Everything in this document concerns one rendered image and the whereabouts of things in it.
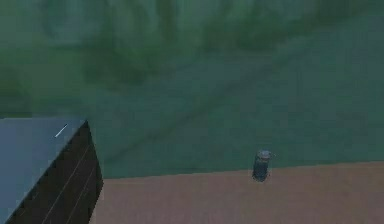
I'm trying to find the dark grey spray bottle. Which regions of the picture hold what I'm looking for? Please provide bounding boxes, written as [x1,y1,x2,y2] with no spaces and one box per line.
[251,149,276,183]

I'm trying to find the white pen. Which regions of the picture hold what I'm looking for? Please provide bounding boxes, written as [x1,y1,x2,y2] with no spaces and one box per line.
[54,123,69,139]

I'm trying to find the black chest of drawers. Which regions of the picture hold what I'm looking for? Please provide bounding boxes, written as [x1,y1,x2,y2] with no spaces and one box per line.
[0,117,104,224]

